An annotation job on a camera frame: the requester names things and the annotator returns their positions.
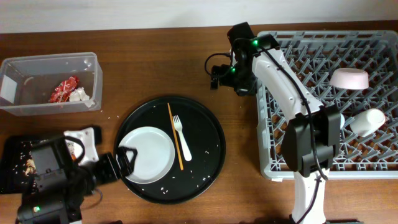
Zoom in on white round plate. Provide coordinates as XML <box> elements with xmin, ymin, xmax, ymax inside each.
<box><xmin>119</xmin><ymin>126</ymin><xmax>175</xmax><ymax>184</ymax></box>

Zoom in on wooden chopstick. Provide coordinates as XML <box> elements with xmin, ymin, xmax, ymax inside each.
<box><xmin>167</xmin><ymin>103</ymin><xmax>184</xmax><ymax>171</ymax></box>

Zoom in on white plastic fork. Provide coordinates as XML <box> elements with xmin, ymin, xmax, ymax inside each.
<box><xmin>172</xmin><ymin>115</ymin><xmax>192</xmax><ymax>162</ymax></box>

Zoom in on rice and food scraps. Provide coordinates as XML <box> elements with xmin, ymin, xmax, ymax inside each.
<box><xmin>3</xmin><ymin>139</ymin><xmax>47</xmax><ymax>184</ymax></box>

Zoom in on white tissue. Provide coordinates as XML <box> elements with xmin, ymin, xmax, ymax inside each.
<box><xmin>69</xmin><ymin>87</ymin><xmax>95</xmax><ymax>108</ymax></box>

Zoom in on red wrapper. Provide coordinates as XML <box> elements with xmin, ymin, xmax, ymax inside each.
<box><xmin>49</xmin><ymin>76</ymin><xmax>80</xmax><ymax>103</ymax></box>

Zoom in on pink bowl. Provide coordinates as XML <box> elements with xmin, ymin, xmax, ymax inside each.
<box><xmin>329</xmin><ymin>68</ymin><xmax>369</xmax><ymax>90</ymax></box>

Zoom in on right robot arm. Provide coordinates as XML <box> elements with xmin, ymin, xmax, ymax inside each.
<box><xmin>208</xmin><ymin>22</ymin><xmax>341</xmax><ymax>223</ymax></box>

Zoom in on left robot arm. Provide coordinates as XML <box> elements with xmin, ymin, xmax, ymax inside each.
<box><xmin>16</xmin><ymin>127</ymin><xmax>137</xmax><ymax>223</ymax></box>

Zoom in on grey dishwasher rack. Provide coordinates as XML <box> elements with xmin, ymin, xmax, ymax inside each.
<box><xmin>272</xmin><ymin>30</ymin><xmax>397</xmax><ymax>180</ymax></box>

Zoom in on round black serving tray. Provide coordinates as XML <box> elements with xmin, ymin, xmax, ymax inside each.
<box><xmin>114</xmin><ymin>96</ymin><xmax>226</xmax><ymax>204</ymax></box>

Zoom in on black rectangular tray bin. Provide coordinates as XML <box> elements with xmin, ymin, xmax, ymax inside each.
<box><xmin>1</xmin><ymin>136</ymin><xmax>66</xmax><ymax>197</ymax></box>

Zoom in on light blue cup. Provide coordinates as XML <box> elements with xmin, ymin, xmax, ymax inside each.
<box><xmin>340</xmin><ymin>113</ymin><xmax>345</xmax><ymax>129</ymax></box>

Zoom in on clear plastic bin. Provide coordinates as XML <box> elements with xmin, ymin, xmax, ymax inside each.
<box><xmin>1</xmin><ymin>52</ymin><xmax>103</xmax><ymax>116</ymax></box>

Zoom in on white cup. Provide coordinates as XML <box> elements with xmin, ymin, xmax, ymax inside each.
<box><xmin>349</xmin><ymin>108</ymin><xmax>386</xmax><ymax>137</ymax></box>

